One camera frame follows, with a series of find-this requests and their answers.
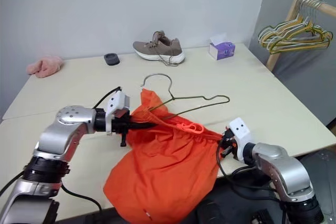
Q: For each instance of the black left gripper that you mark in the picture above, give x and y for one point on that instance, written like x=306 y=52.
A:
x=122 y=125

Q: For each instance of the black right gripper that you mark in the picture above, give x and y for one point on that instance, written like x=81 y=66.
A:
x=232 y=145

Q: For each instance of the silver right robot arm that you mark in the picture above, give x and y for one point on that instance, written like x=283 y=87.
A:
x=283 y=166

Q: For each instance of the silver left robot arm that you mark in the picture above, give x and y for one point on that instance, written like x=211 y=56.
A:
x=65 y=129

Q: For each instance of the brown sneaker with white sole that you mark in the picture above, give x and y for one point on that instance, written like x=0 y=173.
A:
x=162 y=48

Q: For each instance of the purple tissue box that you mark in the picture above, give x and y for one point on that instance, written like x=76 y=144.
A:
x=223 y=49

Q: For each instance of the wooden clothes rack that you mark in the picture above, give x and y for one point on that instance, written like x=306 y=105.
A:
x=273 y=58

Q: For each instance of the pink fluffy cloth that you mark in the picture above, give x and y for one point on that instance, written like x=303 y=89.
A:
x=46 y=68

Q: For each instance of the bunch of hangers on rack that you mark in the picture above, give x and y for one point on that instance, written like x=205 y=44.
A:
x=296 y=41

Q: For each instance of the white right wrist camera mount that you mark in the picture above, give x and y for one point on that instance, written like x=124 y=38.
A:
x=240 y=129

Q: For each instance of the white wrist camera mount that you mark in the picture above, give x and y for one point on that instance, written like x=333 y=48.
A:
x=117 y=102
x=240 y=129

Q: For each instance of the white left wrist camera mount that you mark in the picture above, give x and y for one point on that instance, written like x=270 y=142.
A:
x=117 y=102

